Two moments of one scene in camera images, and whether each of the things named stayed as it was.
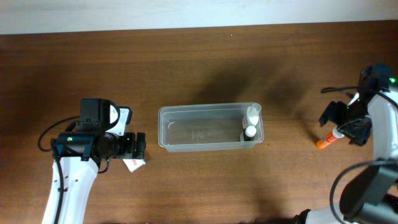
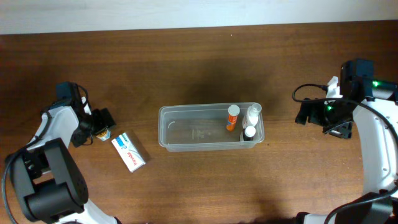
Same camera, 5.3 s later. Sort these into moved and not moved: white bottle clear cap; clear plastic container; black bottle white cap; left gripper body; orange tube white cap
Moved: orange tube white cap; left gripper body
Not moved: clear plastic container; black bottle white cap; white bottle clear cap
